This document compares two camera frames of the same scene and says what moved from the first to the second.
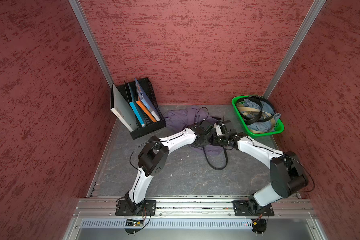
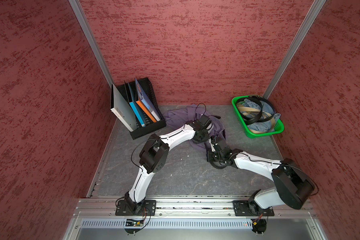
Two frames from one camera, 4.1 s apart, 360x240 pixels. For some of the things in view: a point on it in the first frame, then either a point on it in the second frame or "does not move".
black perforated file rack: (140, 94) does not move
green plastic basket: (279, 126) does not move
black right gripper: (214, 140) -> (209, 156)
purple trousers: (179, 119) does not move
